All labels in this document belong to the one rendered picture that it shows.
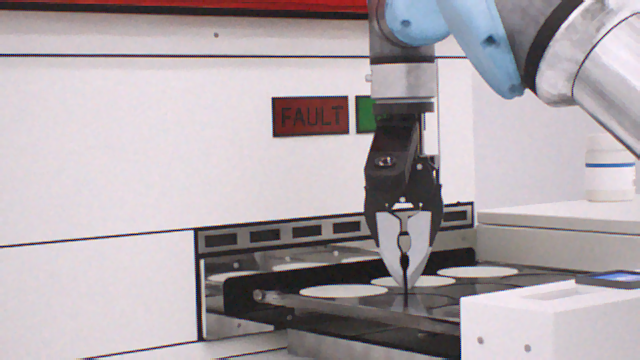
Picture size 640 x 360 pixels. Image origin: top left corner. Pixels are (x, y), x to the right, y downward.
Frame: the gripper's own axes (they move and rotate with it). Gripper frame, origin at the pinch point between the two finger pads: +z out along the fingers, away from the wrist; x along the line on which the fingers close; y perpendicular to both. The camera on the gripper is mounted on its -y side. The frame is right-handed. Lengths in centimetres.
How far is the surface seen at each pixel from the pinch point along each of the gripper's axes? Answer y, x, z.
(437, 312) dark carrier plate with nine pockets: -15.7, -5.1, 1.4
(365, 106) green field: 15.8, 6.4, -19.7
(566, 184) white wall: 272, -20, 6
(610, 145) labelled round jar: 40.7, -24.6, -13.3
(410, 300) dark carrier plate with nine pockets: -7.7, -1.4, 1.4
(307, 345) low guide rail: 0.4, 11.7, 7.8
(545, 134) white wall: 265, -13, -10
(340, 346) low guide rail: -3.6, 7.1, 7.2
